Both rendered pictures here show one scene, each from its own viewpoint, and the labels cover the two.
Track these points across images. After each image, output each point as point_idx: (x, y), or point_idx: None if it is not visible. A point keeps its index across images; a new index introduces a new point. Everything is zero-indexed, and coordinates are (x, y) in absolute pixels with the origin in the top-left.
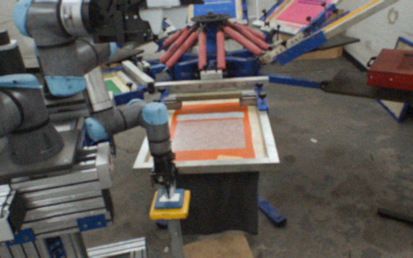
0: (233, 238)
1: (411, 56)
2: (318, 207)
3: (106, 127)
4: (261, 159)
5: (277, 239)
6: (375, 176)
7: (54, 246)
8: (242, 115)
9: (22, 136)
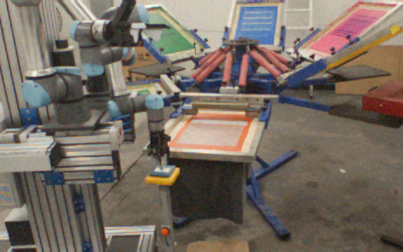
0: (236, 242)
1: None
2: (325, 228)
3: (121, 108)
4: (241, 152)
5: (277, 249)
6: (392, 208)
7: (78, 201)
8: (246, 123)
9: (66, 105)
